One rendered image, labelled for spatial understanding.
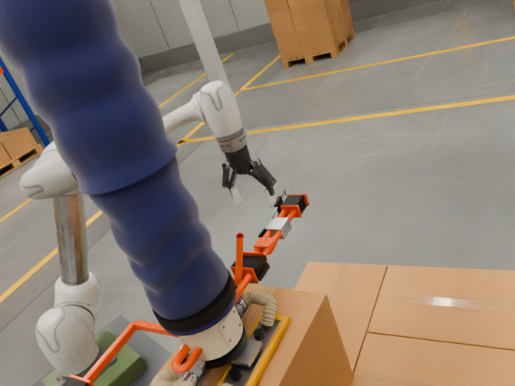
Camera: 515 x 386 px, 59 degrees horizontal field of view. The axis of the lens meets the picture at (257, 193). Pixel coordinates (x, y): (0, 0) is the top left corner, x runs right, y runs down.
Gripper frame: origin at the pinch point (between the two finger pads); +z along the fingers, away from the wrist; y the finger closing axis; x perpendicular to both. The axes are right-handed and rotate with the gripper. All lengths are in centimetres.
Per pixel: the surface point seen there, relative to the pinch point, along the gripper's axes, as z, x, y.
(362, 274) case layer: 68, 41, 9
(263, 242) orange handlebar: 12.6, -6.0, 1.8
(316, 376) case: 44, -30, 23
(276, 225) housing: 12.4, 3.4, 2.2
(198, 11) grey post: -42, 226, -168
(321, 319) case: 32.2, -18.1, 22.7
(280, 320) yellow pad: 24.5, -27.3, 15.0
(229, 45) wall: 106, 844, -589
